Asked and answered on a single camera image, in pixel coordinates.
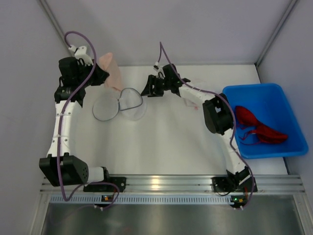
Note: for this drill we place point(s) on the right aluminium frame post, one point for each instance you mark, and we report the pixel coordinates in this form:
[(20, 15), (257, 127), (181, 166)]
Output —
[(277, 29)]

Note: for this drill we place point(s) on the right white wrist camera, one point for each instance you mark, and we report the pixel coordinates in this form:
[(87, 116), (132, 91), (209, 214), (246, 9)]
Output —
[(159, 70)]

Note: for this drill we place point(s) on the red bra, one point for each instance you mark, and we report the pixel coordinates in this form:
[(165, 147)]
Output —
[(265, 134)]

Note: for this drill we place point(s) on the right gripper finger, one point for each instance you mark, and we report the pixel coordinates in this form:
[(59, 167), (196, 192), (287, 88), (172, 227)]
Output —
[(148, 92), (151, 82)]

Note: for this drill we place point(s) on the aluminium frame post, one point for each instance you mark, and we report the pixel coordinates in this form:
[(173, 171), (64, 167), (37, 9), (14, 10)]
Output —
[(43, 4), (277, 29)]

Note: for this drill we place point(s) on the left aluminium frame post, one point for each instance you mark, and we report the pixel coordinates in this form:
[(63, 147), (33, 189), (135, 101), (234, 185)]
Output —
[(43, 4)]

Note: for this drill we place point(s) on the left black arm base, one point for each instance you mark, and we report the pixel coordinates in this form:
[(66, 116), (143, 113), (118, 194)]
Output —
[(115, 184)]

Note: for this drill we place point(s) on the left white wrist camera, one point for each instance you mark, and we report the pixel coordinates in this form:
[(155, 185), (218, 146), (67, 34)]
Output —
[(82, 53)]

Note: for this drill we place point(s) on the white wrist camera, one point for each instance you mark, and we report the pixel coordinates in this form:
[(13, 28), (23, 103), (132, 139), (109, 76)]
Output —
[(82, 53), (159, 70)]

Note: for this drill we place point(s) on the aluminium front rail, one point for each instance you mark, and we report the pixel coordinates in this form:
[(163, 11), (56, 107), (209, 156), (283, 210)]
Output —
[(199, 184)]

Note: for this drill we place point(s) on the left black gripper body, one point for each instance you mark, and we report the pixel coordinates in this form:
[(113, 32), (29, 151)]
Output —
[(98, 74)]

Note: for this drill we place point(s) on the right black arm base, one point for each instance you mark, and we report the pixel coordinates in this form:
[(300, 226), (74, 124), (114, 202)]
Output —
[(239, 182)]

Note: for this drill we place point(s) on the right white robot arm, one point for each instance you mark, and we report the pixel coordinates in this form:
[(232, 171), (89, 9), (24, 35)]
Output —
[(218, 116)]

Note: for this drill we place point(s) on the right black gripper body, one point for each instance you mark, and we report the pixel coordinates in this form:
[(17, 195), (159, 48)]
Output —
[(154, 85)]

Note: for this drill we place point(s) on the blue plastic bin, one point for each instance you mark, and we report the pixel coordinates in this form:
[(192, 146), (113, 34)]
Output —
[(270, 105)]

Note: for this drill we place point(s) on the slotted grey cable duct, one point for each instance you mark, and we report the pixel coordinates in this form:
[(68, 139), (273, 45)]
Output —
[(156, 199)]

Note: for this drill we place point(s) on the pink beige bra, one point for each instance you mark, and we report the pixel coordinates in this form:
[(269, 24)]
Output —
[(107, 63)]

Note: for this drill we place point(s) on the pink trimmed mesh laundry bag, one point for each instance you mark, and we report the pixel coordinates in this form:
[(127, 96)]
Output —
[(190, 104)]

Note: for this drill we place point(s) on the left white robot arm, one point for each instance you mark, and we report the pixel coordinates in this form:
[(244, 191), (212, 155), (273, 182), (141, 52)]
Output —
[(62, 166)]

